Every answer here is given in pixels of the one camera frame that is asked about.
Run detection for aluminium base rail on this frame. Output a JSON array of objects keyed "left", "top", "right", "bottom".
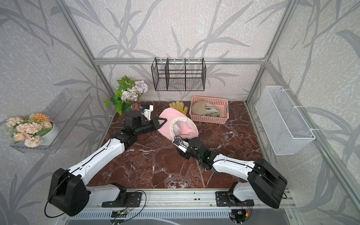
[{"left": 58, "top": 188, "right": 296, "bottom": 210}]

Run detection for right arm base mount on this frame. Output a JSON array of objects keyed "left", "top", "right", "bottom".
[{"left": 215, "top": 182, "right": 255, "bottom": 207}]

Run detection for pink baseball cap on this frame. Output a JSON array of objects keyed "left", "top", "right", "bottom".
[{"left": 158, "top": 108, "right": 199, "bottom": 141}]

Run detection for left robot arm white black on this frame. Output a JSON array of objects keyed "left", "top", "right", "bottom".
[{"left": 47, "top": 111, "right": 167, "bottom": 216}]

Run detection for white mesh wall basket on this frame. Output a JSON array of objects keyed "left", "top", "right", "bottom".
[{"left": 256, "top": 86, "right": 316, "bottom": 156}]

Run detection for yellow white work glove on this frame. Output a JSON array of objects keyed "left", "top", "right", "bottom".
[{"left": 169, "top": 101, "right": 188, "bottom": 116}]

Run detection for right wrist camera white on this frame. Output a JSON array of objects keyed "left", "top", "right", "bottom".
[{"left": 172, "top": 136, "right": 189, "bottom": 153}]

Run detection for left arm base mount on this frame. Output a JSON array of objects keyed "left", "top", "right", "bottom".
[{"left": 102, "top": 183, "right": 142, "bottom": 208}]

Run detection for white pot peach flowers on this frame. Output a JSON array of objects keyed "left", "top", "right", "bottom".
[{"left": 6, "top": 113, "right": 60, "bottom": 148}]

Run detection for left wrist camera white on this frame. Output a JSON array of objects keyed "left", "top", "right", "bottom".
[{"left": 142, "top": 105, "right": 154, "bottom": 121}]

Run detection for pink plastic basket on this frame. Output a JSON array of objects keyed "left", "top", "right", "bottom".
[{"left": 189, "top": 96, "right": 229, "bottom": 124}]

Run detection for beige baseball cap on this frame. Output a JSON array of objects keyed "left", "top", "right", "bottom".
[{"left": 192, "top": 100, "right": 221, "bottom": 117}]

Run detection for clear acrylic wall shelf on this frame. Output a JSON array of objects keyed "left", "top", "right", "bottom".
[{"left": 10, "top": 88, "right": 92, "bottom": 154}]

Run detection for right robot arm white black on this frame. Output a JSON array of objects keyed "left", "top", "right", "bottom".
[{"left": 173, "top": 136, "right": 287, "bottom": 209}]

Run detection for black wire wall basket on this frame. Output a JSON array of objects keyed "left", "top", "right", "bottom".
[{"left": 151, "top": 58, "right": 207, "bottom": 92}]

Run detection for purple white flower bouquet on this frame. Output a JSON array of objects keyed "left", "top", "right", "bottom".
[{"left": 104, "top": 76, "right": 148, "bottom": 115}]

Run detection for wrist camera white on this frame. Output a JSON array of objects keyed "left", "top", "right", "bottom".
[
  {"left": 142, "top": 105, "right": 154, "bottom": 121},
  {"left": 172, "top": 136, "right": 189, "bottom": 153}
]

